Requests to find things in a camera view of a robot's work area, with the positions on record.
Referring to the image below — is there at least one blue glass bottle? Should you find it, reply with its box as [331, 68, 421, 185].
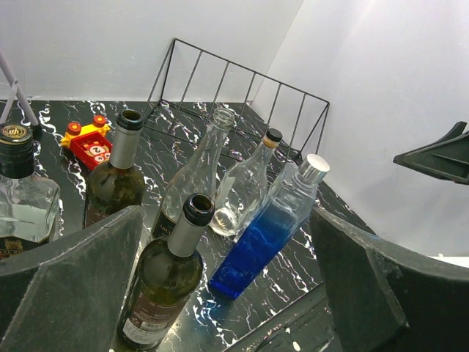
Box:
[208, 153, 330, 300]

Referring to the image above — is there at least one purple music stand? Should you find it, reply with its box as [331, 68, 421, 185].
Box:
[0, 52, 42, 139]

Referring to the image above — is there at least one black wire wine rack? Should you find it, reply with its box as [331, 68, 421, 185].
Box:
[142, 38, 330, 163]

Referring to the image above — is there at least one dark green wine bottle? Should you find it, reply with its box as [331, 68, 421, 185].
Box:
[82, 109, 146, 228]

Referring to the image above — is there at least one green wine bottle silver neck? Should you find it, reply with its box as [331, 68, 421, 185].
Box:
[117, 193, 215, 351]

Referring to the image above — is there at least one clear bottle with blue label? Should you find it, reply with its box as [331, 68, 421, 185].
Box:
[210, 128, 283, 236]

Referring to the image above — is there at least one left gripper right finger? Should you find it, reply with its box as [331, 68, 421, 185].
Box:
[309, 208, 468, 351]

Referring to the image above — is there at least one red yellow toy block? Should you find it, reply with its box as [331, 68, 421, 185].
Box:
[60, 115, 112, 171]

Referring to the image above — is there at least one small clear black-cap bottle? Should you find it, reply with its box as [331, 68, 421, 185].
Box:
[1, 123, 60, 259]

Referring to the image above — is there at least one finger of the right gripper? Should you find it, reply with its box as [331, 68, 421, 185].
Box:
[393, 121, 468, 184]

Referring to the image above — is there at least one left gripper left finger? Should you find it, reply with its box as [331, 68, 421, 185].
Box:
[1, 206, 143, 351]

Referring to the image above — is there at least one tall clear bottle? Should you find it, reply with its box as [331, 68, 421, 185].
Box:
[151, 108, 235, 239]

